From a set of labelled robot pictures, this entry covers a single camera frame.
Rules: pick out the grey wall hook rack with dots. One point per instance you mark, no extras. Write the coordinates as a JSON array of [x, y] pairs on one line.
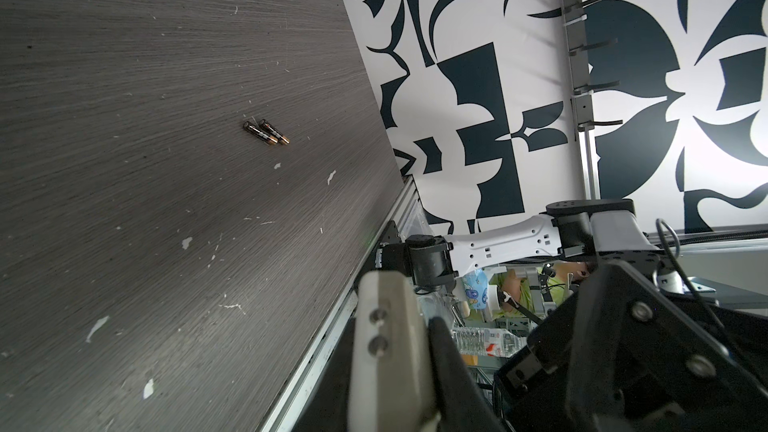
[[575, 17]]

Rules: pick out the plastic water bottle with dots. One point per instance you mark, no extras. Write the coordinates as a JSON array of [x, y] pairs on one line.
[[493, 342]]

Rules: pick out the aaa battery black copper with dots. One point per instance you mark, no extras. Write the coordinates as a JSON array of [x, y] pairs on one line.
[[268, 128], [259, 133]]

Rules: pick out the person in green shirt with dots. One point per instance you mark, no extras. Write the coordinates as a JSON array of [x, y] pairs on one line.
[[551, 282]]

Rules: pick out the blue patterned cup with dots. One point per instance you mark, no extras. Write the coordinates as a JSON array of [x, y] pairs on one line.
[[475, 284]]

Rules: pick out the white remote control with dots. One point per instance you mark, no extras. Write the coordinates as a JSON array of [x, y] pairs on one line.
[[391, 384]]

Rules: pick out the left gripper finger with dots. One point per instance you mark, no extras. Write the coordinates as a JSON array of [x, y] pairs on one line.
[[459, 399]]

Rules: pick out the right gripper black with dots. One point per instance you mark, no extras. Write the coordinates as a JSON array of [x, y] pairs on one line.
[[620, 355]]

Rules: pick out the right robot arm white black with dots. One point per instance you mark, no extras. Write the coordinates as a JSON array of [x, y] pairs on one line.
[[592, 231]]

